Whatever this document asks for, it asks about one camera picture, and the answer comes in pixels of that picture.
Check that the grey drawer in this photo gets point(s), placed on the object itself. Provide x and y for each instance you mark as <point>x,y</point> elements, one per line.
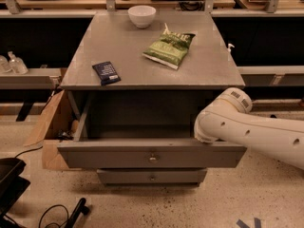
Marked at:
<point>151,176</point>
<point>144,129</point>

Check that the grey top drawer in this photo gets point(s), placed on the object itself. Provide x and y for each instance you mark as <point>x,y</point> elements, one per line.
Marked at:
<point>144,129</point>

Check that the white pump bottle top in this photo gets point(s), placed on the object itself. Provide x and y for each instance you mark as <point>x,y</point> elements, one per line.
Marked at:
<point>230,47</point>

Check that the grey drawer cabinet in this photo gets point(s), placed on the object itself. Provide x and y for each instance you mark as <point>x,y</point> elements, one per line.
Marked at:
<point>208,67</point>

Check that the clear plastic bottle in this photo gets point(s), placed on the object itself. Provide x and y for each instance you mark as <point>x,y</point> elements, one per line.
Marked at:
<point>17,64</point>

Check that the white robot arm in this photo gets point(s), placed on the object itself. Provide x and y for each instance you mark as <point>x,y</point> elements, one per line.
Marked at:
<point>228,118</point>

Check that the white ceramic bowl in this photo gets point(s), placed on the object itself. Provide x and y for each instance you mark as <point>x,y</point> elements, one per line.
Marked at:
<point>141,16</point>

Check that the green chip bag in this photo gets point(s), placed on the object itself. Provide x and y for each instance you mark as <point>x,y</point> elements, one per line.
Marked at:
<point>170,49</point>

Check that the grey bottom drawer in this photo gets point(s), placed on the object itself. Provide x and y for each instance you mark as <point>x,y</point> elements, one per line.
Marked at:
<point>151,176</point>

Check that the open cardboard box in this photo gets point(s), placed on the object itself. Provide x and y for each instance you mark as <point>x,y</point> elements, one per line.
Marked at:
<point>56,116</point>

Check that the dark blue snack bar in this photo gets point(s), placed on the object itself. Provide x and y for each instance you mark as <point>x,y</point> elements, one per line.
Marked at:
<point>107,73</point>

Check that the black chair base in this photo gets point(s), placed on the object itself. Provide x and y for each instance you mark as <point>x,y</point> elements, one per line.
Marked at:
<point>12,186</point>

